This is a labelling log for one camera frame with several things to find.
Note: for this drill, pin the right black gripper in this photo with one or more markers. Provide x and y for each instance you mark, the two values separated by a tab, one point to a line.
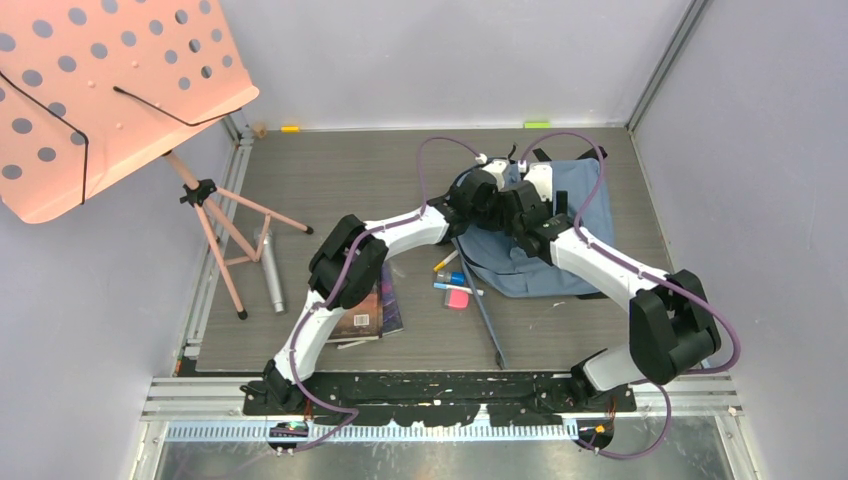
549	207

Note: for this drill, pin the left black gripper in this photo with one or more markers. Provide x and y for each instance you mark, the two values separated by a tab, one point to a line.
498	221

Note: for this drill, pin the yellow white marker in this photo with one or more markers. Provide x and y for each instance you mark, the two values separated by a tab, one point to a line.
447	260

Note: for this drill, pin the light blue backpack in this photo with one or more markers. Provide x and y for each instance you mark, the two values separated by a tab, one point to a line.
497	260

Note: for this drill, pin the blue white pen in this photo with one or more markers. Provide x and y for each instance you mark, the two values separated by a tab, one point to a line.
468	290

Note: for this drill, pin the pink eraser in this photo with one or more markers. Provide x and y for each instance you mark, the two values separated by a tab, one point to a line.
456	299

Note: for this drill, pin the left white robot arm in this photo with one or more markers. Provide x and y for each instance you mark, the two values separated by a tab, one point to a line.
348	265

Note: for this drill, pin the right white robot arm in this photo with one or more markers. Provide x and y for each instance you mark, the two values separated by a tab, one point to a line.
670	329

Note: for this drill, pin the purple cover book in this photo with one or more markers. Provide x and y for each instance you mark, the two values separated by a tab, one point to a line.
392	319

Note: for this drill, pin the dark sunset cover book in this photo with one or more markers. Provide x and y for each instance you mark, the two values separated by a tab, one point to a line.
364	322

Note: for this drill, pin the silver metal cylinder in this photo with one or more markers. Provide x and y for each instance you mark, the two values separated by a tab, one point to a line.
270	269

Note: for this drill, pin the pink perforated music stand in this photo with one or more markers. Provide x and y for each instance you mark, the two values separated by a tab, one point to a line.
92	91

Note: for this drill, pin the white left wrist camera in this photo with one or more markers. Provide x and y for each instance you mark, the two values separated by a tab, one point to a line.
500	169

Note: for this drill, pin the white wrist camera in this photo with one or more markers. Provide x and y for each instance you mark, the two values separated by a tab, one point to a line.
500	169
540	175

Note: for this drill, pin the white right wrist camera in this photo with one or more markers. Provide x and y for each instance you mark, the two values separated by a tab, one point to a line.
540	175

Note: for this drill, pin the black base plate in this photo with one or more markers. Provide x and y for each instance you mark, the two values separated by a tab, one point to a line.
435	398

